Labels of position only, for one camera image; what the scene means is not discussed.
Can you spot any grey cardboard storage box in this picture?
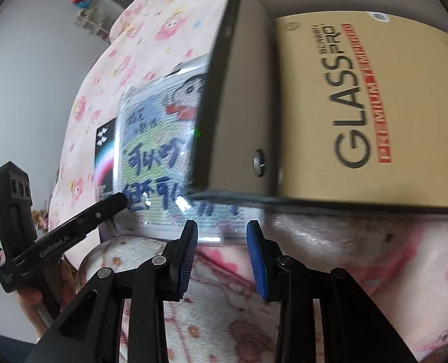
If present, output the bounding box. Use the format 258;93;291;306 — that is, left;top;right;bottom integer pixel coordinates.
186;0;448;214

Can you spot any pink cartoon print blanket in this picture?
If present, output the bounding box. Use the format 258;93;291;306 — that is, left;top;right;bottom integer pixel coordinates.
46;0;448;363

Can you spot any cartoon diamond painting sheet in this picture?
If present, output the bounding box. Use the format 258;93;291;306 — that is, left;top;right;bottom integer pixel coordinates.
113;54;263;246

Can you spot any white storage rack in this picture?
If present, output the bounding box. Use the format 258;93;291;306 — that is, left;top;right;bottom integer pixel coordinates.
75;8;114;41

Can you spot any black holographic card box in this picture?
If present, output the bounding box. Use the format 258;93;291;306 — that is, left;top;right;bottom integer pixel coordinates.
94;119;116;200

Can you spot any person's left hand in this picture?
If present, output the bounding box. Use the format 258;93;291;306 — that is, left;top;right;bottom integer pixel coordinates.
16;259;75;336

